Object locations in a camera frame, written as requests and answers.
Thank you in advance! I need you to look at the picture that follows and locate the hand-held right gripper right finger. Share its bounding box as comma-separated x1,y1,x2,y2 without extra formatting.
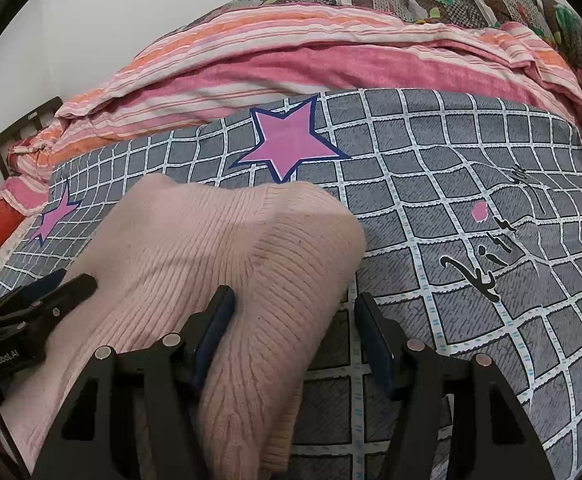
353,291,554,480

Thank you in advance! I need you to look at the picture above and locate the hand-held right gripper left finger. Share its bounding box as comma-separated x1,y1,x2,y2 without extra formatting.
31,285,237,480

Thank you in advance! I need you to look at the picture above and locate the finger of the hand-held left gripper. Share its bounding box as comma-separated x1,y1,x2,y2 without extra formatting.
0,267,70,312
0,273,98,334

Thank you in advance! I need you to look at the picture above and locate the pink ribbed knit sweater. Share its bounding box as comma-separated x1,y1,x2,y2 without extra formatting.
0,175,369,476

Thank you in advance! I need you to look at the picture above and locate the dark wooden bed headboard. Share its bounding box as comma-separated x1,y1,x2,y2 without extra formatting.
0,96,64,231

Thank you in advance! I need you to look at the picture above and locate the grey checked star blanket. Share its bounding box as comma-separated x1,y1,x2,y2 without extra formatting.
0,87,582,480

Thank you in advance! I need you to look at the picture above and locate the pink orange striped quilt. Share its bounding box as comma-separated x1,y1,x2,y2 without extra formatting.
0,2,582,216

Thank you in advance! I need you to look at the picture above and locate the brown green floral blanket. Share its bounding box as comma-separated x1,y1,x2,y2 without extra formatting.
223,0,582,71

